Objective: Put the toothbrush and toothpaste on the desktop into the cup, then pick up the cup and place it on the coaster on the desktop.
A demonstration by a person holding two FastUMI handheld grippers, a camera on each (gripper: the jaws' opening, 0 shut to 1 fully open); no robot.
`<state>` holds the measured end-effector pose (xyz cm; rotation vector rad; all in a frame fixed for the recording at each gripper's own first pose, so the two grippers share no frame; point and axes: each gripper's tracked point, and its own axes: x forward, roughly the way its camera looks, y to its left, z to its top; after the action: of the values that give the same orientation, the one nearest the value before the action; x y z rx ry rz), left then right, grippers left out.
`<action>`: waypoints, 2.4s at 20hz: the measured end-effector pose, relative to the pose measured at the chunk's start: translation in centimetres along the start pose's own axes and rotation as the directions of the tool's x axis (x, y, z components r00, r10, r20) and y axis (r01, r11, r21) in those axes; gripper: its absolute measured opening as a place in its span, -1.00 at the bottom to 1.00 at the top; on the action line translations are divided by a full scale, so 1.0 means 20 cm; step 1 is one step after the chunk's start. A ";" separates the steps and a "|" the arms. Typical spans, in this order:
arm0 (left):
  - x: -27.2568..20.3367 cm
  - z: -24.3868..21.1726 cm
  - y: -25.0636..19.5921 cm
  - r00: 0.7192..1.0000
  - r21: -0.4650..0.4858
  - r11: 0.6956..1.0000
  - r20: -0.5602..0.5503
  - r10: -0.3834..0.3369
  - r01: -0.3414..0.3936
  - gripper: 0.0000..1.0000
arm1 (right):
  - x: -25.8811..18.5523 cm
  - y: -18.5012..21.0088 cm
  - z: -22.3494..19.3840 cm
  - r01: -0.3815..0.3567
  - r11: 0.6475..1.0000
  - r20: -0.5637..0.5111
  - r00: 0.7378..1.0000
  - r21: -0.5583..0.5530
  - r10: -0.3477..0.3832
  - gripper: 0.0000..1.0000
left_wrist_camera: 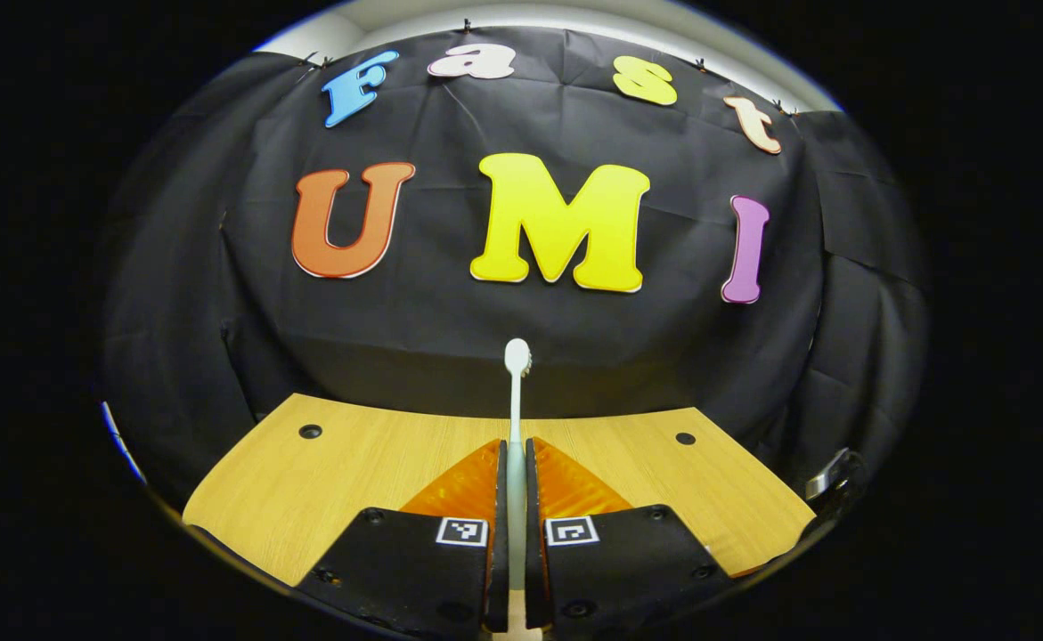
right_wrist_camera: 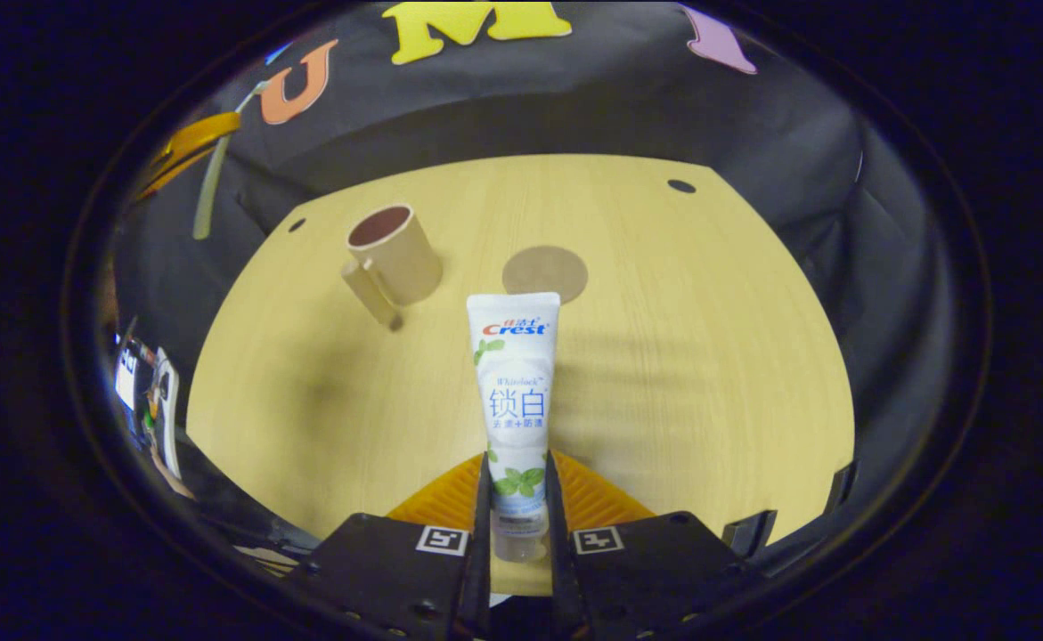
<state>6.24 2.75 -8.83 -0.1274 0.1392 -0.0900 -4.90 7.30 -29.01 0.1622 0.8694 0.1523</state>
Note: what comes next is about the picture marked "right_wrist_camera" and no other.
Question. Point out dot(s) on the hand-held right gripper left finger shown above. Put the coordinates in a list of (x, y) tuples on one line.
[(478, 570)]

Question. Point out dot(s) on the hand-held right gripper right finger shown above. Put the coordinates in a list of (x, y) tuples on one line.
[(561, 579)]

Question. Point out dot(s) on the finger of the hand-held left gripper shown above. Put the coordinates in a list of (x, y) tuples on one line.
[(191, 138)]

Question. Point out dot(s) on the pale green toothbrush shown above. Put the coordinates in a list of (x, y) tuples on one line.
[(209, 191)]

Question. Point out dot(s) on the white toothpaste tube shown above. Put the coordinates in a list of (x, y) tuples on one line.
[(514, 392)]

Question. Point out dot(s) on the beige cup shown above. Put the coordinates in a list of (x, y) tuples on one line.
[(405, 263)]

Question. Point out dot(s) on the round brown coaster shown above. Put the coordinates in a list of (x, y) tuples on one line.
[(545, 274)]

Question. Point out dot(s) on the wooden desktop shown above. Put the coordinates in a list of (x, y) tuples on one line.
[(708, 374)]

